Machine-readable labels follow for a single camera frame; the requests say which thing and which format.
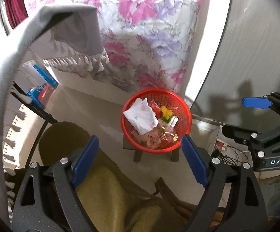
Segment pink clear candy wrapper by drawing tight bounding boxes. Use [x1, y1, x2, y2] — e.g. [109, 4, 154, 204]
[131, 122, 179, 150]

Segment floral plastic sheet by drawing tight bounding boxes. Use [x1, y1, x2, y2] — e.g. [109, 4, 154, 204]
[24, 0, 202, 92]

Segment red snack bag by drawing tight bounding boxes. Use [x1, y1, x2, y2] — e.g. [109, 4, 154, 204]
[148, 100, 163, 119]

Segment grey feather print tablecloth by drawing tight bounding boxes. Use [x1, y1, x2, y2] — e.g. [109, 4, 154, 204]
[0, 3, 108, 224]

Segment red plastic trash basket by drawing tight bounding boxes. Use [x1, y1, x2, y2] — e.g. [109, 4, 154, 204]
[120, 89, 192, 156]

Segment dark red curtain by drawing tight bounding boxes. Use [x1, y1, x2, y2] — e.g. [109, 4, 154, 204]
[4, 0, 28, 29]

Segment black folding table leg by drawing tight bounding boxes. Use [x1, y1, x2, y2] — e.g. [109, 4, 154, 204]
[3, 83, 57, 169]

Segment green tea packet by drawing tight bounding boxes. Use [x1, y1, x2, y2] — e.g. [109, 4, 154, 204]
[161, 116, 179, 128]

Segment white pink printed wrapper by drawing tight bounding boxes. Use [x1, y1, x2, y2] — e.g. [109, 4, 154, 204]
[123, 98, 158, 135]

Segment blue plastic stool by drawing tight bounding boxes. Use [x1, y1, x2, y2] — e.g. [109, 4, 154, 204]
[23, 62, 58, 109]

